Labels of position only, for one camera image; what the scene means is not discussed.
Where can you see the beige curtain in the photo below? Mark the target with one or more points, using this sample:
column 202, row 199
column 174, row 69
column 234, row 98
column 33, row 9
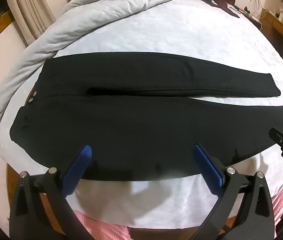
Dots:
column 26, row 10

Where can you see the black pants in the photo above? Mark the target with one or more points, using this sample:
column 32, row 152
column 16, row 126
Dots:
column 131, row 120

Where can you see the person's pink pajamas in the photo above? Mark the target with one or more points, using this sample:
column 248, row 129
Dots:
column 101, row 225

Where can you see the wooden bed frame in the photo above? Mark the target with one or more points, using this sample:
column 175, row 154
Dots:
column 10, row 182

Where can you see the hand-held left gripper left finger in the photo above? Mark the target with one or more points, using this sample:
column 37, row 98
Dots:
column 82, row 163

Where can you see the bed with white sheet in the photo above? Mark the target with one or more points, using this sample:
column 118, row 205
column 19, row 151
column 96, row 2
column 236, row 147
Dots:
column 181, row 30

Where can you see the grey duvet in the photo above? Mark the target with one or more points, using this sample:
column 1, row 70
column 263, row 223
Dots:
column 81, row 17

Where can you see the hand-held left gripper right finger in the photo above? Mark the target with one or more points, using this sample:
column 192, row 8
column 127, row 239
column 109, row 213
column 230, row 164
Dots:
column 207, row 166

